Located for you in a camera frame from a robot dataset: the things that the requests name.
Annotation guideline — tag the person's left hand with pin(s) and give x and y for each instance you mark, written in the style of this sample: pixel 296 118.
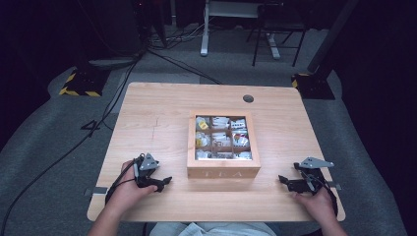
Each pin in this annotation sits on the person's left hand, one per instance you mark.
pixel 126 195

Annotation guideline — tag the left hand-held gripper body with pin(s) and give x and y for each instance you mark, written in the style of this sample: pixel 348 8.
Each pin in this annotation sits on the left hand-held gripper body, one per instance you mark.
pixel 144 177

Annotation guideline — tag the grey metal table bracket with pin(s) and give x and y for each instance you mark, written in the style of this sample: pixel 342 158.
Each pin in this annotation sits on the grey metal table bracket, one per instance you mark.
pixel 96 190
pixel 335 186

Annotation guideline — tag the wooden tea box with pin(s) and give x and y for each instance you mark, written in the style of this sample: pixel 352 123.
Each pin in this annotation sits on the wooden tea box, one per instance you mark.
pixel 223 170

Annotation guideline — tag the grey round table grommet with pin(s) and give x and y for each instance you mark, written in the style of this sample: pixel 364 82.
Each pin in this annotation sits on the grey round table grommet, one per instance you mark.
pixel 248 98

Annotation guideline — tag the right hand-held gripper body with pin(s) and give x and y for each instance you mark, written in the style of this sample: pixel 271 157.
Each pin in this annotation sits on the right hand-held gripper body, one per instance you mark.
pixel 309 183

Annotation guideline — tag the person's light clothing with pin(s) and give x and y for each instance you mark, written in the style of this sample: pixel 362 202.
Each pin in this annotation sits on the person's light clothing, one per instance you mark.
pixel 213 229

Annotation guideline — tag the black metal chair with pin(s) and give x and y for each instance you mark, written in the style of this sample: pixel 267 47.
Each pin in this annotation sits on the black metal chair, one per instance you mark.
pixel 278 23

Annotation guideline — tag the group of tea bags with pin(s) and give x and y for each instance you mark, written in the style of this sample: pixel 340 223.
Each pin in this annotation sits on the group of tea bags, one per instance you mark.
pixel 221 137

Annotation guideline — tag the black yellow striped stand base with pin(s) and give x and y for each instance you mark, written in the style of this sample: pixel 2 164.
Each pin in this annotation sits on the black yellow striped stand base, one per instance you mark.
pixel 83 83
pixel 313 87

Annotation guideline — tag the white desk leg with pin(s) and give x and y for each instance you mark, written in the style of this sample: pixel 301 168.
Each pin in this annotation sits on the white desk leg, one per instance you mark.
pixel 273 46
pixel 205 29

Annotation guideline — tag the dark slanted stand pole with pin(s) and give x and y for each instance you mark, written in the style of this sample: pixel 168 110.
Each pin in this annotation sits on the dark slanted stand pole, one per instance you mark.
pixel 331 36

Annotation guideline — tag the person's right hand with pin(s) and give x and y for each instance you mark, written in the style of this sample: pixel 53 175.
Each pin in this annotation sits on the person's right hand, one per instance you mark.
pixel 319 206

